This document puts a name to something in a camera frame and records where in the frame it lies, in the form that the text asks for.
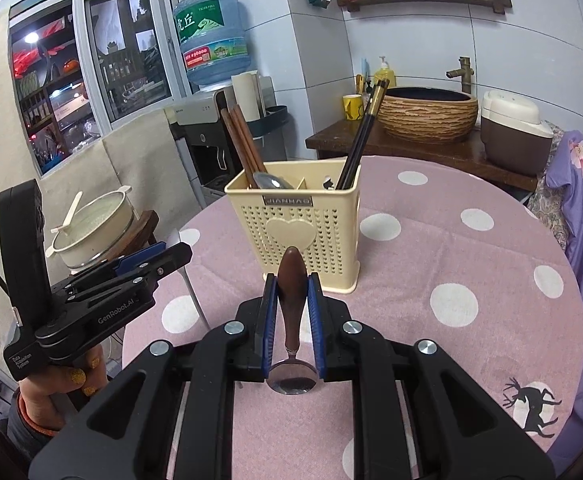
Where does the cream pot with lid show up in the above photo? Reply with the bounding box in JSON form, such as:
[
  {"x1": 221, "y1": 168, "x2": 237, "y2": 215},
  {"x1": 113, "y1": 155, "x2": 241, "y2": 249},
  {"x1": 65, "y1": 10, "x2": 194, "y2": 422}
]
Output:
[{"x1": 46, "y1": 185, "x2": 136, "y2": 270}]

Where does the woven pattern basin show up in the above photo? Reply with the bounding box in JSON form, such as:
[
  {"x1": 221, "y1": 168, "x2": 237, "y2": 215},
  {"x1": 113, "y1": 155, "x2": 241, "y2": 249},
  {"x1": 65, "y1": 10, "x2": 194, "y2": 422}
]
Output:
[{"x1": 375, "y1": 86, "x2": 479, "y2": 145}]

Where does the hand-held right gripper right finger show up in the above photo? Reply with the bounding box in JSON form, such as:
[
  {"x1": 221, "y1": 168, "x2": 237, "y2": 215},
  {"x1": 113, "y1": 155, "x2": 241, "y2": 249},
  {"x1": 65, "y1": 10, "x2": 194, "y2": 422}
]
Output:
[{"x1": 307, "y1": 272, "x2": 557, "y2": 480}]

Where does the brass faucet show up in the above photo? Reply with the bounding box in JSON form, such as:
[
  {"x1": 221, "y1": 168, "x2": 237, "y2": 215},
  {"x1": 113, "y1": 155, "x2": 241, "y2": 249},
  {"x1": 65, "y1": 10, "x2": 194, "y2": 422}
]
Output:
[{"x1": 446, "y1": 56, "x2": 472, "y2": 93}]

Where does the white plastic ladle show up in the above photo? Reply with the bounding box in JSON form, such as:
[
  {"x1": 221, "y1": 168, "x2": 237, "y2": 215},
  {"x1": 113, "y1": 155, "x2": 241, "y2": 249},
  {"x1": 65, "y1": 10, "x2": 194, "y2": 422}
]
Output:
[{"x1": 51, "y1": 191, "x2": 84, "y2": 233}]

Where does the dark wooden counter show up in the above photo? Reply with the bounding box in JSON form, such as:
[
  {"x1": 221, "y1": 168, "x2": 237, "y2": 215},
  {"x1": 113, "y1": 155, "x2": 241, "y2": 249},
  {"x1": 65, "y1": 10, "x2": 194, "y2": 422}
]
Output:
[{"x1": 305, "y1": 119, "x2": 539, "y2": 192}]

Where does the wooden-handled metal spoon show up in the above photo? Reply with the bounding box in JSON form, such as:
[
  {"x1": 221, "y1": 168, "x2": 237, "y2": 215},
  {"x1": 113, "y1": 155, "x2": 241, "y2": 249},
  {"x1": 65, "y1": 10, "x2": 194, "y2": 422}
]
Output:
[{"x1": 266, "y1": 246, "x2": 319, "y2": 395}]

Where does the person's left hand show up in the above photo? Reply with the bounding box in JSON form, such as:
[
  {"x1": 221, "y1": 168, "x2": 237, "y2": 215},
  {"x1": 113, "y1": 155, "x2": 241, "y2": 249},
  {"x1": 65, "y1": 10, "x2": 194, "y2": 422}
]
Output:
[{"x1": 18, "y1": 345, "x2": 107, "y2": 436}]

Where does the blue water jug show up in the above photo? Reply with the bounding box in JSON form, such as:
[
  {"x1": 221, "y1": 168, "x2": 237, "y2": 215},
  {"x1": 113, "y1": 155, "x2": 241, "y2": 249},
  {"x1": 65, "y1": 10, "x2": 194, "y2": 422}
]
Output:
[{"x1": 172, "y1": 0, "x2": 252, "y2": 87}]

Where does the brown white rice cooker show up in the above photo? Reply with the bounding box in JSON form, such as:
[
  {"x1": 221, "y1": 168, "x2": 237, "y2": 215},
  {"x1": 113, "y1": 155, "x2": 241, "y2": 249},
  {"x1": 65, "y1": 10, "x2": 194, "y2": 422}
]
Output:
[{"x1": 480, "y1": 89, "x2": 555, "y2": 177}]

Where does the brown wooden chopstick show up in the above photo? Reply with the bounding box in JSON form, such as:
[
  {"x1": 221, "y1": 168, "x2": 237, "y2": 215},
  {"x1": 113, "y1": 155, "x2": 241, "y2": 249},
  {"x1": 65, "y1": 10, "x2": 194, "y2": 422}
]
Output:
[
  {"x1": 228, "y1": 106, "x2": 263, "y2": 187},
  {"x1": 220, "y1": 109, "x2": 253, "y2": 189},
  {"x1": 224, "y1": 108, "x2": 258, "y2": 188},
  {"x1": 234, "y1": 104, "x2": 268, "y2": 186}
]

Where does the black wall rack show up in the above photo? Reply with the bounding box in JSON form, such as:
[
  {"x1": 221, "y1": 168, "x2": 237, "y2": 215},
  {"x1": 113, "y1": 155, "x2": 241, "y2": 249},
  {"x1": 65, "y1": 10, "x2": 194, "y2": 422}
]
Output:
[{"x1": 251, "y1": 105, "x2": 289, "y2": 140}]

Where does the cream plastic utensil holder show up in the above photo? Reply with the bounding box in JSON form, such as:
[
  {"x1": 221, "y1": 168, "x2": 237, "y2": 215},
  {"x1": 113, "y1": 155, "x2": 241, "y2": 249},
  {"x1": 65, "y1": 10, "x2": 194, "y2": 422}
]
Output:
[{"x1": 224, "y1": 160, "x2": 362, "y2": 295}]

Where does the beige cloth cover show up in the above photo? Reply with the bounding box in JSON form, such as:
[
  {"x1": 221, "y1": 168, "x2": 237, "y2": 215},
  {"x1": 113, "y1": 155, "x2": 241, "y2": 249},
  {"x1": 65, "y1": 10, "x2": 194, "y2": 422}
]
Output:
[{"x1": 36, "y1": 107, "x2": 207, "y2": 261}]

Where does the pink polka dot tablecloth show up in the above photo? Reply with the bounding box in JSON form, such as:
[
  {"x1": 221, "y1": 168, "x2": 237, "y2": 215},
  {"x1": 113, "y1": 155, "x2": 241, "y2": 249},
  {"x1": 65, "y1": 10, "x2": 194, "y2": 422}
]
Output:
[{"x1": 121, "y1": 155, "x2": 583, "y2": 480}]

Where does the black gold-tipped chopstick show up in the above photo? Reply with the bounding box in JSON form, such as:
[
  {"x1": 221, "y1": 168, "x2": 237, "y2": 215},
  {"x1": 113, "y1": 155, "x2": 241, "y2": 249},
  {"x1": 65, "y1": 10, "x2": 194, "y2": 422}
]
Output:
[
  {"x1": 344, "y1": 79, "x2": 391, "y2": 190},
  {"x1": 336, "y1": 80, "x2": 385, "y2": 190}
]

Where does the yellow cup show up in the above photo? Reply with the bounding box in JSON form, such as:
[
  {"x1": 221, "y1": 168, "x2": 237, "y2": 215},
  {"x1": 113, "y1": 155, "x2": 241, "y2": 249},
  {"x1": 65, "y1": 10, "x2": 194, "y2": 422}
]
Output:
[{"x1": 342, "y1": 94, "x2": 363, "y2": 122}]

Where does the window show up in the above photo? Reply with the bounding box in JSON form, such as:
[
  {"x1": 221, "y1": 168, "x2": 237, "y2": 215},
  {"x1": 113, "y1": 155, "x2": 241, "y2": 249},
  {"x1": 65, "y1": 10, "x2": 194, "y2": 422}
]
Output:
[{"x1": 8, "y1": 0, "x2": 177, "y2": 176}]

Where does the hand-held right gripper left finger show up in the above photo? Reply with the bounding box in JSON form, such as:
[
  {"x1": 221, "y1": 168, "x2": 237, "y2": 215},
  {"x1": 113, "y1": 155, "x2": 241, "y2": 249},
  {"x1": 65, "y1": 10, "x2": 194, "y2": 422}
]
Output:
[{"x1": 28, "y1": 274, "x2": 278, "y2": 480}]

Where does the yellow soap pump bottle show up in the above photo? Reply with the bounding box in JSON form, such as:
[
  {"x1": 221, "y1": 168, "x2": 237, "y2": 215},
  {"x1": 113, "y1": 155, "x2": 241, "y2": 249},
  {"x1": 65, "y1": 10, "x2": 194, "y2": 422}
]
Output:
[{"x1": 373, "y1": 56, "x2": 397, "y2": 88}]

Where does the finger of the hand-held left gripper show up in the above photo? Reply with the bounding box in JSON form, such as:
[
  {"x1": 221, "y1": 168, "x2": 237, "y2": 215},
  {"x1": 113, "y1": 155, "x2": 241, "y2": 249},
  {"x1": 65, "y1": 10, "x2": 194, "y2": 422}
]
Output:
[
  {"x1": 64, "y1": 241, "x2": 168, "y2": 296},
  {"x1": 66, "y1": 243, "x2": 193, "y2": 311}
]

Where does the person's left forearm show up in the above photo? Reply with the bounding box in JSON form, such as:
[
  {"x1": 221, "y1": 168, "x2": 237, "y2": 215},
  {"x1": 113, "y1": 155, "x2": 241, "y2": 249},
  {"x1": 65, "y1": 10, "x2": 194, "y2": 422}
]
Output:
[{"x1": 6, "y1": 395, "x2": 67, "y2": 453}]

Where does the white water dispenser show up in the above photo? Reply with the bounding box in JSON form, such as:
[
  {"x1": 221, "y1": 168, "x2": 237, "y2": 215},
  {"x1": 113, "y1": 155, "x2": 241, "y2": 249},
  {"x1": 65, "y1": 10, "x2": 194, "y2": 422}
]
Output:
[{"x1": 165, "y1": 91, "x2": 232, "y2": 206}]

